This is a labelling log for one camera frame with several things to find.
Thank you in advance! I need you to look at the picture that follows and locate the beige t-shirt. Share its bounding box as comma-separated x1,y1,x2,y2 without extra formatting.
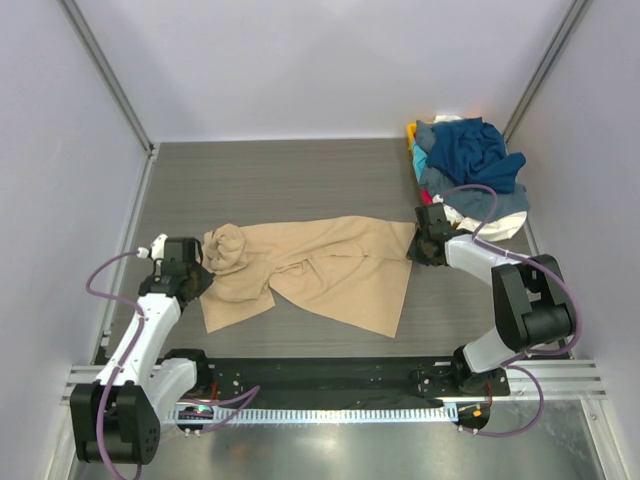
201,216,416,338

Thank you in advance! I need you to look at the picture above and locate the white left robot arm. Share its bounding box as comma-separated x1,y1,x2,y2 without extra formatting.
69,264,214,465

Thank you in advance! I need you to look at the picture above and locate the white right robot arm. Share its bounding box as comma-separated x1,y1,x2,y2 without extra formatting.
407,227,581,390

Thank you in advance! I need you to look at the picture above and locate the pink red t-shirt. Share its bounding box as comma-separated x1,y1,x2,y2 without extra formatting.
420,190,433,205

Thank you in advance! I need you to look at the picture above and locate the grey-blue t-shirt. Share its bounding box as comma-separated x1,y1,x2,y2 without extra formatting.
418,118,530,220

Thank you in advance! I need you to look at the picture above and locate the cyan t-shirt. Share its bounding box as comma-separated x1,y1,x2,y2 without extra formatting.
411,142,427,180

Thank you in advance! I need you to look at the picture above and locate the dark blue t-shirt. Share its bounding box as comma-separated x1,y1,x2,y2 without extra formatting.
427,117,526,194

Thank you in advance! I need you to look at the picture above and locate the yellow plastic bin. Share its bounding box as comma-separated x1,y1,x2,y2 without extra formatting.
406,120,436,156

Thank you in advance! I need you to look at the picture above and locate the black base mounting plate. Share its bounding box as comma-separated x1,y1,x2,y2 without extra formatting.
149,355,512,407

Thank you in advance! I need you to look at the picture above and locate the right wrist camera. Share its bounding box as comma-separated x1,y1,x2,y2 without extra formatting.
414,202,452,233

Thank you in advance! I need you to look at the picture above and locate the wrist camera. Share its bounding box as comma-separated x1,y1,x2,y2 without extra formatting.
134,234,203,274
414,202,452,233

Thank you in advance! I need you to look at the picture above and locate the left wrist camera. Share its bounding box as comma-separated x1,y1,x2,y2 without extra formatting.
134,234,203,274

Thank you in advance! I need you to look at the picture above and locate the slotted cable duct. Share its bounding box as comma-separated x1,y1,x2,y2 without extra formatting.
165,403,458,426

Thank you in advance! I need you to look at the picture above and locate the aluminium frame rail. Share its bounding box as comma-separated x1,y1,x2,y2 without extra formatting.
63,357,610,401

